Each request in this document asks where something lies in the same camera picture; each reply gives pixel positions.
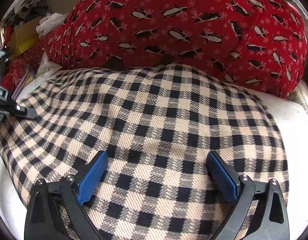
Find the beige black checkered cloth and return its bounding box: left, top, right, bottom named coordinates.
left=0, top=63, right=290, bottom=240

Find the yellow cardboard box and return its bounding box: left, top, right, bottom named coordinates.
left=7, top=16, right=42, bottom=59

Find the white plastic bag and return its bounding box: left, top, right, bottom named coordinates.
left=36, top=12, right=68, bottom=38

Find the white quilted mattress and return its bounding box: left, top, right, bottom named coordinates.
left=0, top=64, right=308, bottom=240

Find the red penguin print blanket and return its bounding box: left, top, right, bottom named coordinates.
left=1, top=0, right=307, bottom=98

